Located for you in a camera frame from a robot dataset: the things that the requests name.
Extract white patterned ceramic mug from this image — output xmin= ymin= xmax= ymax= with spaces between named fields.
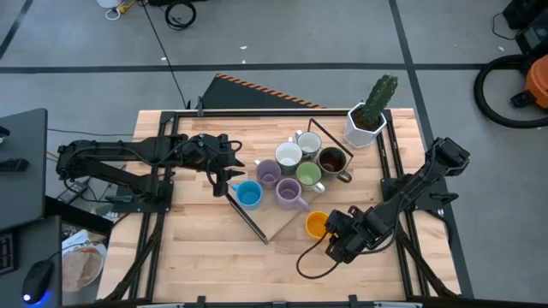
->
xmin=294 ymin=129 xmax=323 ymax=162

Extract dark green ceramic mug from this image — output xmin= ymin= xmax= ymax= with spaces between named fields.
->
xmin=316 ymin=146 xmax=354 ymax=184

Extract black equipment box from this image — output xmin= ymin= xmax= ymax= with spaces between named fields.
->
xmin=491 ymin=0 xmax=548 ymax=56

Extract orange vacuum cleaner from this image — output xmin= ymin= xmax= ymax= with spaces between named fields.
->
xmin=509 ymin=54 xmax=548 ymax=110

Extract orange ceramic mug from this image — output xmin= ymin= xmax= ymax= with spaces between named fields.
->
xmin=304 ymin=210 xmax=331 ymax=241

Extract wooden shelf with black frame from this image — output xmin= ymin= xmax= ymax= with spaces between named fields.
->
xmin=221 ymin=117 xmax=355 ymax=246

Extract blue ceramic mug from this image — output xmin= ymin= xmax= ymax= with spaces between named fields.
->
xmin=229 ymin=179 xmax=265 ymax=211

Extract green cactus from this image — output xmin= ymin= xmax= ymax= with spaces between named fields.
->
xmin=361 ymin=74 xmax=399 ymax=129

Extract white hexagonal plant pot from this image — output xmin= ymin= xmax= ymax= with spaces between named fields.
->
xmin=342 ymin=101 xmax=389 ymax=150

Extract black power adapter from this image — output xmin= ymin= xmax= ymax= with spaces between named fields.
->
xmin=57 ymin=181 xmax=89 ymax=204

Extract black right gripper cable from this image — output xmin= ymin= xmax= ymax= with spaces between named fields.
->
xmin=295 ymin=237 xmax=344 ymax=281

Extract black keyboard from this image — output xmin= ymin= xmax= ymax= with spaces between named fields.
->
xmin=0 ymin=230 xmax=16 ymax=275

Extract purple ceramic mug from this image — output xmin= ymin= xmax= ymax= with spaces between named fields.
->
xmin=275 ymin=177 xmax=311 ymax=214
xmin=253 ymin=158 xmax=283 ymax=190

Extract black computer mouse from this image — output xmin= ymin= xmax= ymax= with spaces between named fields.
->
xmin=21 ymin=259 xmax=56 ymax=306

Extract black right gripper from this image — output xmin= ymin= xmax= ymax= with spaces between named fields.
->
xmin=325 ymin=206 xmax=378 ymax=264

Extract white power strip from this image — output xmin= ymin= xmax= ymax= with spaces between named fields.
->
xmin=96 ymin=0 xmax=138 ymax=21

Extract coiled black cable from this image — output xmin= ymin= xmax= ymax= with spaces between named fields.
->
xmin=164 ymin=0 xmax=198 ymax=32

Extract black handheld device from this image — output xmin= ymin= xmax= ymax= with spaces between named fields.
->
xmin=0 ymin=157 xmax=30 ymax=173

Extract orange vacuum with black hose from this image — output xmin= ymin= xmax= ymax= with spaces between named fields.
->
xmin=473 ymin=53 xmax=548 ymax=130

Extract light green ceramic mug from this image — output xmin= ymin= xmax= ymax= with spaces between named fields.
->
xmin=295 ymin=161 xmax=327 ymax=194

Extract white grey ceramic mug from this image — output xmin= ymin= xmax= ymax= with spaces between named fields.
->
xmin=274 ymin=140 xmax=304 ymax=176

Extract black floor cable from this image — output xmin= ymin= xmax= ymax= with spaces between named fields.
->
xmin=140 ymin=0 xmax=189 ymax=109

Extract white plate with brown paper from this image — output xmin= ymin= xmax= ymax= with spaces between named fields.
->
xmin=62 ymin=229 xmax=108 ymax=294

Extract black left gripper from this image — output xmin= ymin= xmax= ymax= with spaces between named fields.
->
xmin=186 ymin=133 xmax=247 ymax=198

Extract dark grey lower desk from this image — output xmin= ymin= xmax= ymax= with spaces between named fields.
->
xmin=0 ymin=215 xmax=63 ymax=308

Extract black aluminium rig frame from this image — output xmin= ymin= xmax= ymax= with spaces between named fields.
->
xmin=102 ymin=96 xmax=462 ymax=308

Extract black ramp with striped edge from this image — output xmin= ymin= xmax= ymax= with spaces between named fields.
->
xmin=200 ymin=73 xmax=327 ymax=110

